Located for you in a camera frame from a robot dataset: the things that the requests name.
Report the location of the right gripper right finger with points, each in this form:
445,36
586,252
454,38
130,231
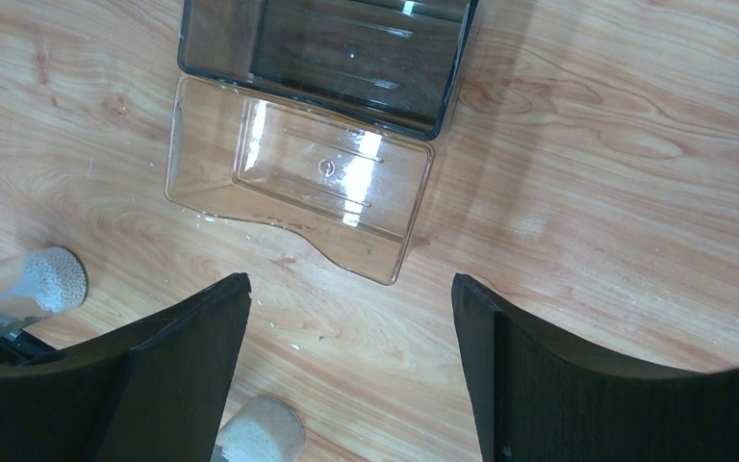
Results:
540,393

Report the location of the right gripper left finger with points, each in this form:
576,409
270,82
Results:
152,390

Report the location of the clear plastic organizer bin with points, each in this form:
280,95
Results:
322,118

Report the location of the yellow cap sauce bottle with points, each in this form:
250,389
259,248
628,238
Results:
264,429

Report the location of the silver lid glass jar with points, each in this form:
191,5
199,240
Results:
38,285

